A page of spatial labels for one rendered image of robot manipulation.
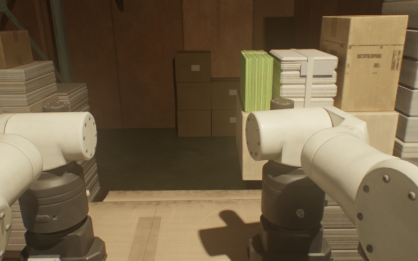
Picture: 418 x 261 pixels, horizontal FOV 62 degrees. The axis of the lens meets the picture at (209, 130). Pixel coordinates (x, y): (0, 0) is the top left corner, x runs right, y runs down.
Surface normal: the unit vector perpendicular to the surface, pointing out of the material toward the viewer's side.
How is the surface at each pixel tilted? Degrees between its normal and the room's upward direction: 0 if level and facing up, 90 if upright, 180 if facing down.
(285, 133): 68
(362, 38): 89
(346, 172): 58
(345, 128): 1
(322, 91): 90
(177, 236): 0
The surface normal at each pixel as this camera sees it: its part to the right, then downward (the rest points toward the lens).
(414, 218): -0.98, 0.02
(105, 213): -0.02, -0.95
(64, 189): 0.72, 0.20
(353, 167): -0.76, -0.62
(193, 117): -0.04, 0.31
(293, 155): 0.21, 0.30
